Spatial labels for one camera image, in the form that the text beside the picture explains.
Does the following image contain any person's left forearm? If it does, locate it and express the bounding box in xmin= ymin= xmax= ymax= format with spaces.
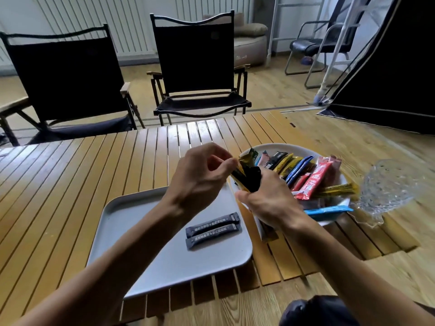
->
xmin=13 ymin=200 xmax=191 ymax=326

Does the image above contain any beige inflatable sofa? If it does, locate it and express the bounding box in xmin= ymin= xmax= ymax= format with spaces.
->
xmin=203 ymin=12 xmax=269 ymax=67

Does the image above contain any grey rectangular tray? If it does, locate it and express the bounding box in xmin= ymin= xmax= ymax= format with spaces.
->
xmin=87 ymin=181 xmax=254 ymax=300

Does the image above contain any person's left hand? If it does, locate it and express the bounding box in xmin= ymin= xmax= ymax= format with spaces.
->
xmin=162 ymin=142 xmax=239 ymax=224

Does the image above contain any person's right hand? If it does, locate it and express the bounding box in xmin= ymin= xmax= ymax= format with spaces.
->
xmin=234 ymin=168 xmax=306 ymax=232

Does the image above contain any white wall radiator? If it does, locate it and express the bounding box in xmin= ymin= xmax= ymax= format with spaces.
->
xmin=175 ymin=0 xmax=254 ymax=23
xmin=30 ymin=0 xmax=157 ymax=57

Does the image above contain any clear patterned glass cup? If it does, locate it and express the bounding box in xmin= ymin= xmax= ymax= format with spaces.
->
xmin=350 ymin=158 xmax=425 ymax=228

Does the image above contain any black office chair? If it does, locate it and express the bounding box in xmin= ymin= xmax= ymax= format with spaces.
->
xmin=285 ymin=0 xmax=373 ymax=89

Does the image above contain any black folding chair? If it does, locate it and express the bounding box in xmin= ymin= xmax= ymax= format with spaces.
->
xmin=0 ymin=23 xmax=146 ymax=147
xmin=146 ymin=10 xmax=253 ymax=127

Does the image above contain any pile of sachets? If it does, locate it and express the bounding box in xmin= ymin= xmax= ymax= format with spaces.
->
xmin=253 ymin=148 xmax=359 ymax=221

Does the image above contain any person's right leg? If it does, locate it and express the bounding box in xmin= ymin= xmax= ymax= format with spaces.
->
xmin=278 ymin=295 xmax=435 ymax=326

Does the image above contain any black fabric backdrop panel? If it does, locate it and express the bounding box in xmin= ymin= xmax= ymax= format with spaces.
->
xmin=318 ymin=0 xmax=435 ymax=135

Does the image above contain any white round bowl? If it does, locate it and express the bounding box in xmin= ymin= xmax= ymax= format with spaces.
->
xmin=229 ymin=143 xmax=353 ymax=242

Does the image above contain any white metal frame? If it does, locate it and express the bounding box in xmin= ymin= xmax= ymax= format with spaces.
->
xmin=266 ymin=0 xmax=361 ymax=102

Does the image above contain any person's right forearm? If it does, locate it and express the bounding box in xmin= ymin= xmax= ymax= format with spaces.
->
xmin=282 ymin=213 xmax=435 ymax=326

